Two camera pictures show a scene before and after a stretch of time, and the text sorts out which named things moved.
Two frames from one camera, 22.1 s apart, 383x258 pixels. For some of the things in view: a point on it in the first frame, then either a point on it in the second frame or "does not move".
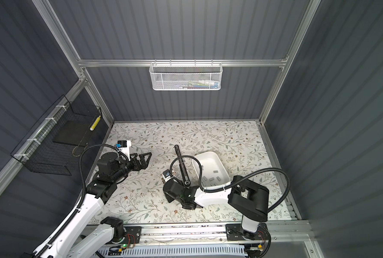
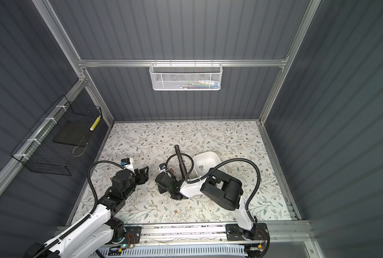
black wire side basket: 61,134 does not move
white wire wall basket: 186,76 does not move
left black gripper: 136,167 to 142,177
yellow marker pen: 95,123 does not move
